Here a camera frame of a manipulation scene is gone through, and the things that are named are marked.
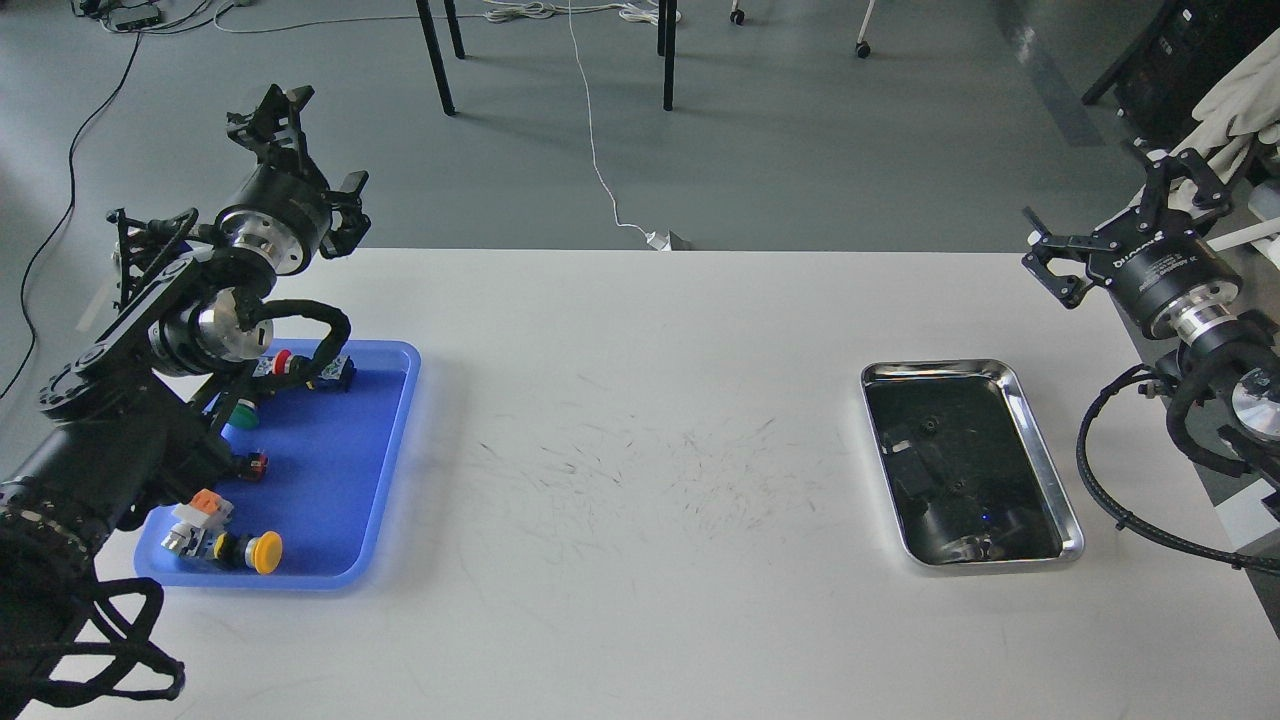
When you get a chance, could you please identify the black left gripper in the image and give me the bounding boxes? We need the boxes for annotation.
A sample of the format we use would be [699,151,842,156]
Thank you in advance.
[214,85,371,275]

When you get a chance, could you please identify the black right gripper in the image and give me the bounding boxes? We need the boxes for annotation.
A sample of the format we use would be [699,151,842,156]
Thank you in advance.
[1021,140,1243,341]

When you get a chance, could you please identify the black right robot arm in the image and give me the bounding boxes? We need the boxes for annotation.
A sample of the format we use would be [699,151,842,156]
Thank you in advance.
[1021,149,1277,575]

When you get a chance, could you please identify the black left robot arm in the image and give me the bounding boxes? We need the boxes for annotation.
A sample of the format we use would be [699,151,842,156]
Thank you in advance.
[3,85,371,719]

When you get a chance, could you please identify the silver metal tray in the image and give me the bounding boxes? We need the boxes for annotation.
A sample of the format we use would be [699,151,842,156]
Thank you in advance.
[860,359,1085,574]

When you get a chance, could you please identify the beige cloth on chair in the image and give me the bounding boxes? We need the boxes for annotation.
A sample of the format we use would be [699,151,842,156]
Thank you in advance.
[1167,29,1279,183]

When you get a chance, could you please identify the black table legs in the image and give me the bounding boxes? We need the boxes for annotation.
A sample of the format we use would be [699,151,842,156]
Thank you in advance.
[415,0,678,117]

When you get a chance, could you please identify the red button black switch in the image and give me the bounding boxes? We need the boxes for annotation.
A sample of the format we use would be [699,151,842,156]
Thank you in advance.
[253,348,357,393]

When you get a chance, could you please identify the black cable on floor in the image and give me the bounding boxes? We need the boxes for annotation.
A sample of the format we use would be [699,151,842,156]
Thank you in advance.
[0,0,241,401]

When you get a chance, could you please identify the green push button switch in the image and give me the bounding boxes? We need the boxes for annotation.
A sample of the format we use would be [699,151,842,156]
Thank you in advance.
[227,397,261,430]

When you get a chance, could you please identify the black red switch block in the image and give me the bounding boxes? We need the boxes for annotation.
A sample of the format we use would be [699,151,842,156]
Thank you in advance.
[229,451,269,484]

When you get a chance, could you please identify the orange white switch block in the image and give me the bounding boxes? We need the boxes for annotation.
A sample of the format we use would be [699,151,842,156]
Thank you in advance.
[172,489,236,530]

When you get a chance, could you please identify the white cable on floor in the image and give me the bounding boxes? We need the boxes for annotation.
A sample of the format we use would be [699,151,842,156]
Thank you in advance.
[484,0,692,252]

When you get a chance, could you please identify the yellow push button switch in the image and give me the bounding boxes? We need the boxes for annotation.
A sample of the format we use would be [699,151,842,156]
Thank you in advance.
[161,523,284,575]

